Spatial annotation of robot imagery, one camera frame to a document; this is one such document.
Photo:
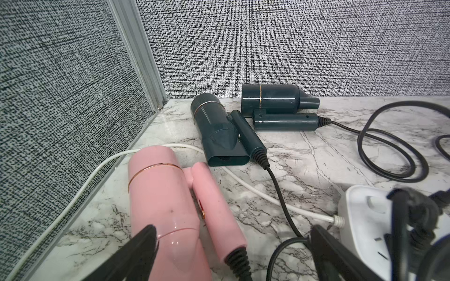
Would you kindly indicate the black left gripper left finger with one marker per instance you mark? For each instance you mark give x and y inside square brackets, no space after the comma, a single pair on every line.
[133,262]

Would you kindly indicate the dark green hair dryer back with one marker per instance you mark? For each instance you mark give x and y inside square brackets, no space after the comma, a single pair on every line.
[277,108]

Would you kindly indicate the dark green hair dryer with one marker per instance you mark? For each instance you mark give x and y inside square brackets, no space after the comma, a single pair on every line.
[277,108]
[226,137]

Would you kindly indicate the pink hair dryer left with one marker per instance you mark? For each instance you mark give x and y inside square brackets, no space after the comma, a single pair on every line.
[176,201]

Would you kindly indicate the dark green hair dryer left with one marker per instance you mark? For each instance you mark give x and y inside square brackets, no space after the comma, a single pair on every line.
[226,137]

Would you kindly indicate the left white power strip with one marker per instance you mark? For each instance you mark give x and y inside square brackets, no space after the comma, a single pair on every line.
[367,229]

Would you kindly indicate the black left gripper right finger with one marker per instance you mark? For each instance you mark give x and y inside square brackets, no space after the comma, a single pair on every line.
[334,262]

